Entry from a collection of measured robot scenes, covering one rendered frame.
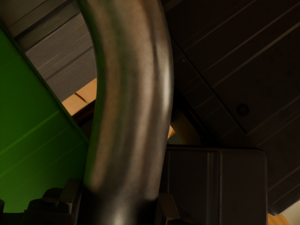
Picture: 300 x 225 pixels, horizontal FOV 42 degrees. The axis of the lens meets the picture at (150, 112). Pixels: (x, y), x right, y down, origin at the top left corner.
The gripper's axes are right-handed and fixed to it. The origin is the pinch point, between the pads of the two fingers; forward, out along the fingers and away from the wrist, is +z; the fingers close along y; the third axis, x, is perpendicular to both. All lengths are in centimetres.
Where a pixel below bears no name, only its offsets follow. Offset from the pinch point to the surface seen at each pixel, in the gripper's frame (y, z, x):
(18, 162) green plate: -4.5, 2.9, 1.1
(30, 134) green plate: -4.2, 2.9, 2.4
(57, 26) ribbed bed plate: -4.2, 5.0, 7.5
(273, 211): 9.6, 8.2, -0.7
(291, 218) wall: 429, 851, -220
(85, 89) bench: -10, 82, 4
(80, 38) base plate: -9, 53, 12
